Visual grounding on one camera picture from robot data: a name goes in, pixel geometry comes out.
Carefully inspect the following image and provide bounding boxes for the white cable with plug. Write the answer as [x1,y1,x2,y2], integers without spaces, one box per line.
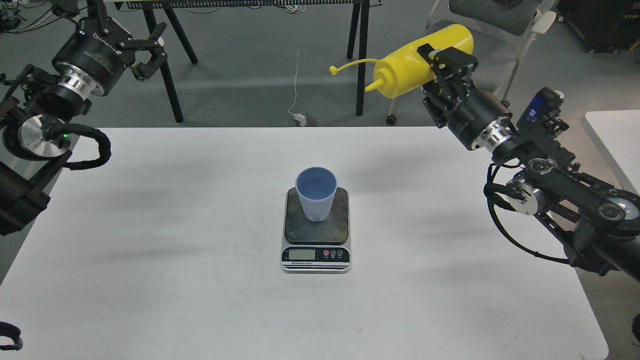
[287,40,309,127]

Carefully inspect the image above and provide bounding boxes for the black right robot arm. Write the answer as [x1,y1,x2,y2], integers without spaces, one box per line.
[417,44,640,280]

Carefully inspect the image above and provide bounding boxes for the black legged background table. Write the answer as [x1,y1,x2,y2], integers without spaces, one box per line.
[113,0,381,124]

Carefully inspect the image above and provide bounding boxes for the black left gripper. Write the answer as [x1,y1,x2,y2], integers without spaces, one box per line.
[50,0,169,97]

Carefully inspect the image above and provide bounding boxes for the black cabinet in corner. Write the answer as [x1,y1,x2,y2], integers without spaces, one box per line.
[556,0,640,53]

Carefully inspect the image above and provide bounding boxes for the yellow squeeze bottle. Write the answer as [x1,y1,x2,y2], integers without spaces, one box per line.
[329,23,474,100]

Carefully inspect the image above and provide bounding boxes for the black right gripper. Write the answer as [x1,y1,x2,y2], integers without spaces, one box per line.
[417,44,514,153]

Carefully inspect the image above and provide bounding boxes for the grey office chair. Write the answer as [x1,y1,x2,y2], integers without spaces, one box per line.
[386,0,558,126]

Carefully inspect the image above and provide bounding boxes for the cables on floor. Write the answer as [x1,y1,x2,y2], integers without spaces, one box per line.
[0,0,61,36]

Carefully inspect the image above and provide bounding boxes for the black digital kitchen scale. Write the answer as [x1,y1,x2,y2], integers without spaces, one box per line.
[280,187,353,274]

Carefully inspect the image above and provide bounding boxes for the blue ribbed plastic cup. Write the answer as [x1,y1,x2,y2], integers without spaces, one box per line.
[295,166,338,223]

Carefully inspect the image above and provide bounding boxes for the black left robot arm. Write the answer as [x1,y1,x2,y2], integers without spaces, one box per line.
[0,0,168,236]

